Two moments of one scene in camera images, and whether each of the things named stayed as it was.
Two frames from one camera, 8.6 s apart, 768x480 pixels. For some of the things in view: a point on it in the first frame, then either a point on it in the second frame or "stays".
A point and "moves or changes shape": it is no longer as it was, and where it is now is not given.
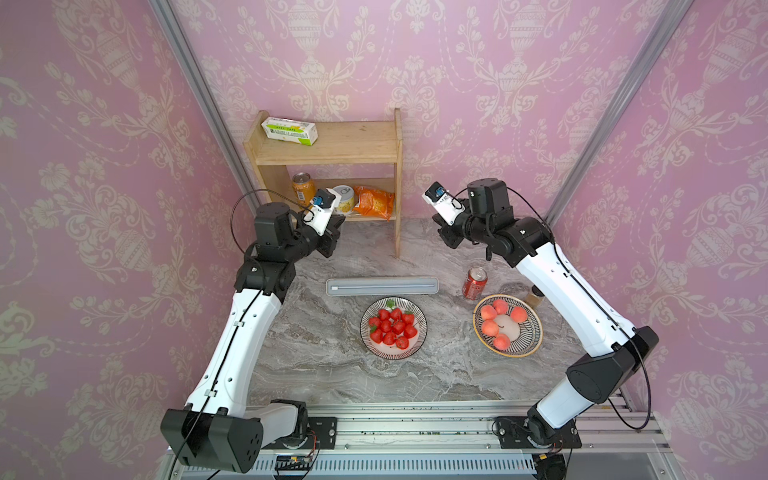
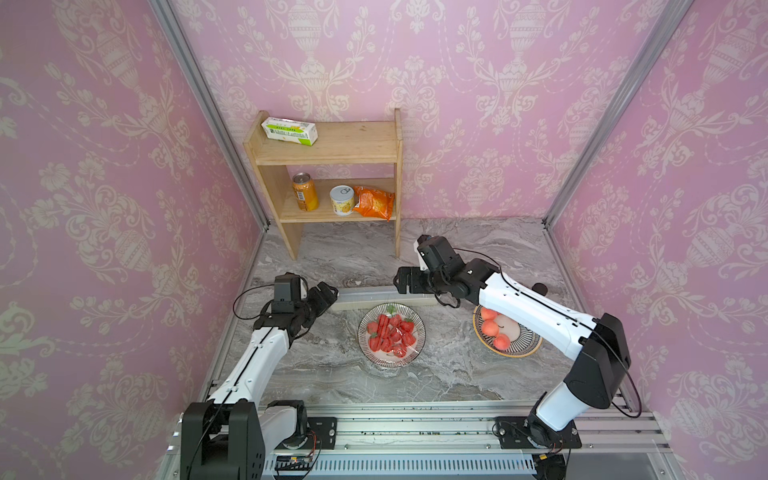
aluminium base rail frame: [450, 441] stays
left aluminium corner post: [177, 36] stays
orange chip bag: [371, 202] stays
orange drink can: [305, 189] stays
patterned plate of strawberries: [393, 328] moves or changes shape
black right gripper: [449, 232] → [415, 274]
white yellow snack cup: [347, 200] stays
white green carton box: [288, 129] stays
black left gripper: [330, 236] → [323, 303]
